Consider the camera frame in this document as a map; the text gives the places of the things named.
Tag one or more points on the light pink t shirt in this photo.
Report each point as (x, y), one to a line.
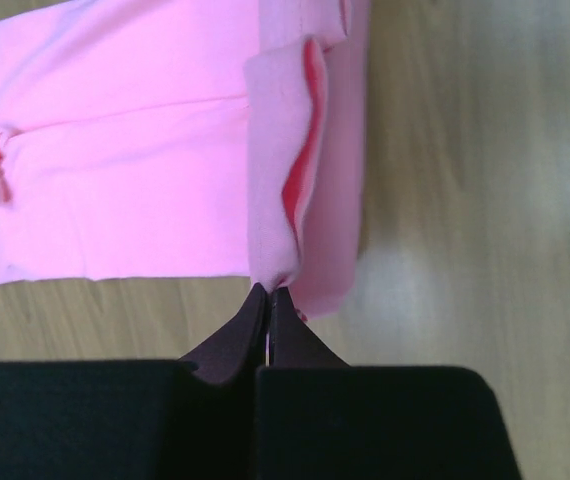
(185, 139)

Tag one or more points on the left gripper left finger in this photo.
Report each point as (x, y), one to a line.
(185, 418)

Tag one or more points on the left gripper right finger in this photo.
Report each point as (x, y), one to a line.
(320, 418)

